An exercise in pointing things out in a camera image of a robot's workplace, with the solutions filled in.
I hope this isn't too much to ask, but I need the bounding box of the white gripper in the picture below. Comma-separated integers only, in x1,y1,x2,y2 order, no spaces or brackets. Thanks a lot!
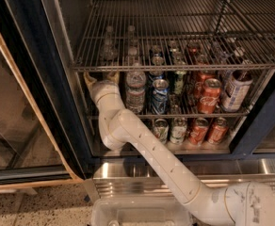
83,72,120,104

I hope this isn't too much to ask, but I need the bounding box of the clear water bottle column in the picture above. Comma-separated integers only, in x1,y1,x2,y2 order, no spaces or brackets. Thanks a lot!
100,25,118,66

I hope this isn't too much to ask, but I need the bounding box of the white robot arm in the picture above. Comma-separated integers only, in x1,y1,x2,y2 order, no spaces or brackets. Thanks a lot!
83,73,275,226

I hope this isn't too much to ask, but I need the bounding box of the clear water bottle front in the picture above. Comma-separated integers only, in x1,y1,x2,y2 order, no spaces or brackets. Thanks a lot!
125,47,146,114

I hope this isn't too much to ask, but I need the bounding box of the blue Pepsi can middle shelf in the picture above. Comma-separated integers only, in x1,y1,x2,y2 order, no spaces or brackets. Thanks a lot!
151,79,169,115

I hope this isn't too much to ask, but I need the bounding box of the green can middle shelf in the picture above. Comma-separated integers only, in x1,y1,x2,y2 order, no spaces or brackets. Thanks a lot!
170,70,186,95

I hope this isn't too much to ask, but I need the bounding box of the glass sliding fridge door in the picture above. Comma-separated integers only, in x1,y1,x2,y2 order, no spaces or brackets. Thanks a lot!
0,7,84,194

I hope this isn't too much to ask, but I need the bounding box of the stainless fridge base grille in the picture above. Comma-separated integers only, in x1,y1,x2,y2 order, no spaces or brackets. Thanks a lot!
92,159,275,198

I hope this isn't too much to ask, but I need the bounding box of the red Coca-Cola can middle shelf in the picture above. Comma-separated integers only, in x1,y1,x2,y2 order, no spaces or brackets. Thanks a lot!
197,78,221,114

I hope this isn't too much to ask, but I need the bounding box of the blue Pepsi can behind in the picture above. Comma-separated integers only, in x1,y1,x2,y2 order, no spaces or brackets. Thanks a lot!
148,56,165,83

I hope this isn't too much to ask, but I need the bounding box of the red Coca-Cola can behind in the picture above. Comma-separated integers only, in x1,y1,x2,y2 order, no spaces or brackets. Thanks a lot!
193,55,215,99

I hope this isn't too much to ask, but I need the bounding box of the red coca-cola can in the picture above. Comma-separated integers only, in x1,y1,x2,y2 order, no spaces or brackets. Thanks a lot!
188,118,209,145
206,117,228,144
193,55,215,99

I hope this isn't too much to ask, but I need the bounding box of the red Coca-Cola can bottom right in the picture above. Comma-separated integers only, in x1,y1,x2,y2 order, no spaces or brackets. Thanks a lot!
206,117,228,144

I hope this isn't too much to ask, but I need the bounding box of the clear plastic bin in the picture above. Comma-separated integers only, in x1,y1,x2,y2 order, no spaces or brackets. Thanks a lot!
90,197,193,226

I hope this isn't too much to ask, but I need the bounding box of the white root beer can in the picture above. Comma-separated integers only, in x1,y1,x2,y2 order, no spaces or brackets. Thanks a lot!
221,70,253,112

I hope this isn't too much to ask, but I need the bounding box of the middle wire fridge shelf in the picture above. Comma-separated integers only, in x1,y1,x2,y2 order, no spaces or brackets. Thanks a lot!
94,89,248,121

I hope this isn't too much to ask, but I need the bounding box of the wire fridge shelf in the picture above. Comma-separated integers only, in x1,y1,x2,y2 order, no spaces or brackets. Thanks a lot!
94,89,248,121
73,0,275,73

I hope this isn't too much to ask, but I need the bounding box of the upper wire fridge shelf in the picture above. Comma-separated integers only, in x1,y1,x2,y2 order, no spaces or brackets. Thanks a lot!
73,0,275,73

